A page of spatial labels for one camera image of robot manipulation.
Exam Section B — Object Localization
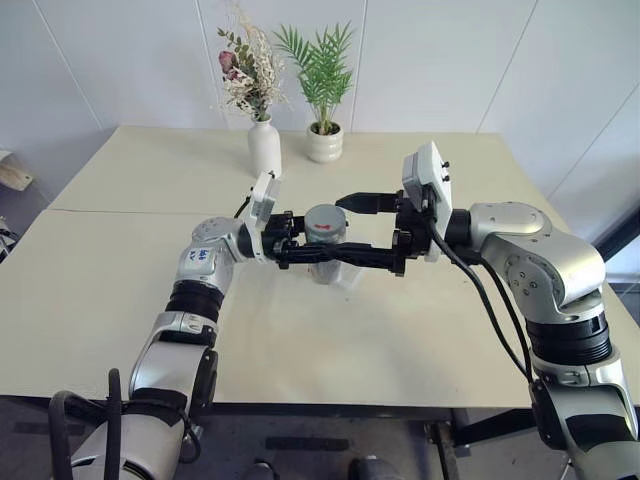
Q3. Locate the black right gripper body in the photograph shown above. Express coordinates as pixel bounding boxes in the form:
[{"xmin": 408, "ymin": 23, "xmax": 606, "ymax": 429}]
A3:
[{"xmin": 391, "ymin": 188, "xmax": 436, "ymax": 277}]

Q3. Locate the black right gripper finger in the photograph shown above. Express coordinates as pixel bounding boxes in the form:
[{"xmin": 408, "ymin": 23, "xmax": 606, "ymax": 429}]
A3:
[
  {"xmin": 335, "ymin": 191, "xmax": 400, "ymax": 217},
  {"xmin": 327, "ymin": 242, "xmax": 398, "ymax": 275}
]

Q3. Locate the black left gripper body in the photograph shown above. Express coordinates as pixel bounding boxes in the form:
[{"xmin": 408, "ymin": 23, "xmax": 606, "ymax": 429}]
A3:
[{"xmin": 259, "ymin": 210, "xmax": 297, "ymax": 272}]

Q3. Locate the clear plastic jar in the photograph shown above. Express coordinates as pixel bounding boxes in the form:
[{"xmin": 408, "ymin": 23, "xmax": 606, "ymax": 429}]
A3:
[{"xmin": 308, "ymin": 242, "xmax": 347, "ymax": 287}]

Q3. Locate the grey jar lid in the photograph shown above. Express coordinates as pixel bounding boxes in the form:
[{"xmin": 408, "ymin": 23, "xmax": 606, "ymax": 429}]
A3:
[{"xmin": 304, "ymin": 203, "xmax": 349, "ymax": 247}]

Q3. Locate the white ribbed plant pot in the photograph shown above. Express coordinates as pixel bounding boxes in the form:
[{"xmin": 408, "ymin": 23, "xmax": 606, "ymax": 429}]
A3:
[{"xmin": 305, "ymin": 121, "xmax": 346, "ymax": 164}]

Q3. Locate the white ceramic vase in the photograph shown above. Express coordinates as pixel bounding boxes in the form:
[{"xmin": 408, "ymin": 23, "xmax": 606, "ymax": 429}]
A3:
[{"xmin": 247, "ymin": 119, "xmax": 283, "ymax": 179}]

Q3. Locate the green palm plant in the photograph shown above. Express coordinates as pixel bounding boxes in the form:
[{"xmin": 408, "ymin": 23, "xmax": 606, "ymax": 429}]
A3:
[{"xmin": 271, "ymin": 21, "xmax": 357, "ymax": 136}]

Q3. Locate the dried flower bouquet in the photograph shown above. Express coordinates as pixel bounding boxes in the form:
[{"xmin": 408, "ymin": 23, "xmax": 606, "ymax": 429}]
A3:
[{"xmin": 209, "ymin": 3, "xmax": 294, "ymax": 124}]

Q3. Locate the dark rounded shape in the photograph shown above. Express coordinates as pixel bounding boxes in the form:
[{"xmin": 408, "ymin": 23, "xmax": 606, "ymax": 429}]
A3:
[
  {"xmin": 348, "ymin": 454, "xmax": 402, "ymax": 480},
  {"xmin": 243, "ymin": 459, "xmax": 287, "ymax": 480}
]

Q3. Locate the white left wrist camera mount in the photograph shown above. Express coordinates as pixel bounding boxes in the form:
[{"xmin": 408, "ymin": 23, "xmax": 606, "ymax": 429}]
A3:
[{"xmin": 247, "ymin": 170, "xmax": 283, "ymax": 264}]

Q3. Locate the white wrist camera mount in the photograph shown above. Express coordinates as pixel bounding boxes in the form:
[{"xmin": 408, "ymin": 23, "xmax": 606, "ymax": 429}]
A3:
[
  {"xmin": 247, "ymin": 170, "xmax": 283, "ymax": 264},
  {"xmin": 401, "ymin": 140, "xmax": 455, "ymax": 264}
]

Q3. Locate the thin black left wrist cable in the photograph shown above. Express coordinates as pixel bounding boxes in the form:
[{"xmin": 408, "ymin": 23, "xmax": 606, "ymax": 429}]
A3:
[{"xmin": 233, "ymin": 186, "xmax": 254, "ymax": 220}]

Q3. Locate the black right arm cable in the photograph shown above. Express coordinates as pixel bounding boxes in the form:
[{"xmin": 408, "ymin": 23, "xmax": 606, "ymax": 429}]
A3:
[
  {"xmin": 422, "ymin": 198, "xmax": 535, "ymax": 384},
  {"xmin": 478, "ymin": 259, "xmax": 533, "ymax": 377}
]

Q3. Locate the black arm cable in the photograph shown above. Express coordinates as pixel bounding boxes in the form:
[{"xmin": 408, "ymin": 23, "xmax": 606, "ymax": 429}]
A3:
[
  {"xmin": 47, "ymin": 368, "xmax": 124, "ymax": 480},
  {"xmin": 478, "ymin": 259, "xmax": 533, "ymax": 377},
  {"xmin": 422, "ymin": 198, "xmax": 535, "ymax": 384}
]

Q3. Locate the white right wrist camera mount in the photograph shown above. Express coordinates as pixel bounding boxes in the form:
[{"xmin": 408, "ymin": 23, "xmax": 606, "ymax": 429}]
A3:
[{"xmin": 401, "ymin": 140, "xmax": 455, "ymax": 264}]

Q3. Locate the dark door frame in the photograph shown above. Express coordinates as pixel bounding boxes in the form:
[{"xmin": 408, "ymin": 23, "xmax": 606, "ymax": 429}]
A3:
[{"xmin": 592, "ymin": 198, "xmax": 640, "ymax": 297}]

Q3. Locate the black table frame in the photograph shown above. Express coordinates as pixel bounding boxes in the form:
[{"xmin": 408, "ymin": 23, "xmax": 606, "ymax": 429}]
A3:
[{"xmin": 428, "ymin": 406, "xmax": 539, "ymax": 457}]

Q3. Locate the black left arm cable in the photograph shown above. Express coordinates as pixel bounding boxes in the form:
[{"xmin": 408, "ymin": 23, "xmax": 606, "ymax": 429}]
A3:
[{"xmin": 47, "ymin": 368, "xmax": 124, "ymax": 480}]

